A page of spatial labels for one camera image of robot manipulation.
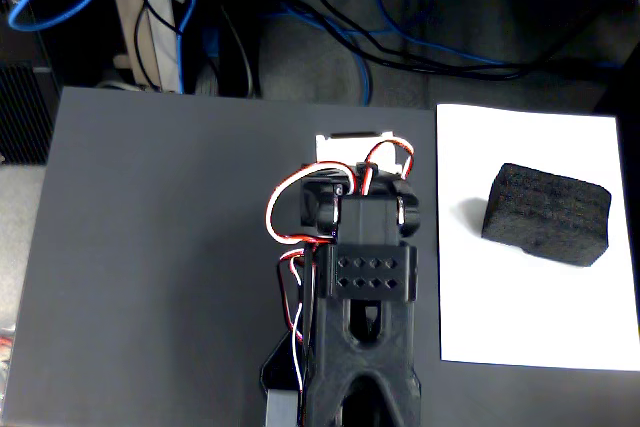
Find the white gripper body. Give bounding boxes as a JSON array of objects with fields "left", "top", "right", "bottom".
[{"left": 314, "top": 130, "right": 416, "bottom": 181}]

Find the black foam cube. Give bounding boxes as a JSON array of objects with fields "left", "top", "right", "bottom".
[{"left": 480, "top": 162, "right": 613, "bottom": 268}]

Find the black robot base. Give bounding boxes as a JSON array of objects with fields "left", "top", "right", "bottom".
[{"left": 258, "top": 336, "right": 304, "bottom": 396}]

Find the beige desk panel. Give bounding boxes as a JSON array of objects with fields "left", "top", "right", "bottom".
[{"left": 109, "top": 0, "right": 184, "bottom": 94}]

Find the white paper sheet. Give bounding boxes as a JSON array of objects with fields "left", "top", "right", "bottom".
[{"left": 435, "top": 103, "right": 640, "bottom": 373}]

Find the dark grey board mat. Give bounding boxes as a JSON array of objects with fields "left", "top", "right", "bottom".
[{"left": 0, "top": 86, "right": 640, "bottom": 427}]

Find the grey base clamp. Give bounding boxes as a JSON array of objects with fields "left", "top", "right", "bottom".
[{"left": 264, "top": 389, "right": 299, "bottom": 427}]

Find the black computer tower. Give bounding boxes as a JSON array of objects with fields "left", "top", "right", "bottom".
[{"left": 0, "top": 64, "right": 59, "bottom": 166}]

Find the short looped servo wire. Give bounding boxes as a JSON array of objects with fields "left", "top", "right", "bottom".
[{"left": 362, "top": 139, "right": 416, "bottom": 193}]

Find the blue network cable on floor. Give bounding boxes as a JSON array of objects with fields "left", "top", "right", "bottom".
[{"left": 279, "top": 0, "right": 506, "bottom": 108}]

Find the long looped servo wire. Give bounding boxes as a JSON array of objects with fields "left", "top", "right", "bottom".
[{"left": 264, "top": 160, "right": 359, "bottom": 243}]

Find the grey cable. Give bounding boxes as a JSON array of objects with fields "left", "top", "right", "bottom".
[{"left": 219, "top": 4, "right": 257, "bottom": 99}]

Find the thin blue cable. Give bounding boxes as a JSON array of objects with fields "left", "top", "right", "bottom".
[{"left": 174, "top": 0, "right": 200, "bottom": 94}]

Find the servo wire at base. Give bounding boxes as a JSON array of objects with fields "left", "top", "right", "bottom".
[{"left": 278, "top": 246, "right": 321, "bottom": 396}]

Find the black cable with plug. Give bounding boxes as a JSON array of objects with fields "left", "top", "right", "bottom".
[{"left": 279, "top": 0, "right": 621, "bottom": 82}]

